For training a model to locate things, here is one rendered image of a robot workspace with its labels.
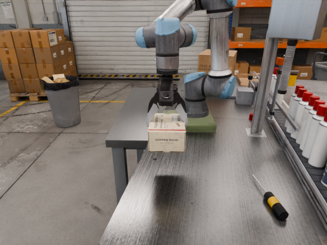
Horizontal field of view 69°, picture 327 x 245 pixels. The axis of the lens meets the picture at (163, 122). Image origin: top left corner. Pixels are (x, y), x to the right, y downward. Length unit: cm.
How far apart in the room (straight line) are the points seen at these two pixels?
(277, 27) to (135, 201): 83
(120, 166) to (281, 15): 96
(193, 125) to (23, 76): 385
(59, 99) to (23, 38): 157
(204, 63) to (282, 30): 78
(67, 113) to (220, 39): 253
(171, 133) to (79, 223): 133
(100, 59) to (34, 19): 161
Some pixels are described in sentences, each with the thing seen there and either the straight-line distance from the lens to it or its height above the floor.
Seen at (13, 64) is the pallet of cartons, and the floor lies 63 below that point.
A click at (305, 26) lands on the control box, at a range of 105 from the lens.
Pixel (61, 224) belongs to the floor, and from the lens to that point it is 199.
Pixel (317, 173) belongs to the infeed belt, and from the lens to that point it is 97.
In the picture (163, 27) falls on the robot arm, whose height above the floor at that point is 133.
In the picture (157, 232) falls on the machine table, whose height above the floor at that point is 83.
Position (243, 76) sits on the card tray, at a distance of 240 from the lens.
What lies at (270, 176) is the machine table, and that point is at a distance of 98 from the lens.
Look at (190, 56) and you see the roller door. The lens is 551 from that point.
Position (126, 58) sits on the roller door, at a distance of 557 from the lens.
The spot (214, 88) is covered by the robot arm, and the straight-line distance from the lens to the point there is 122.
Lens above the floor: 137
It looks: 24 degrees down
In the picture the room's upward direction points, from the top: straight up
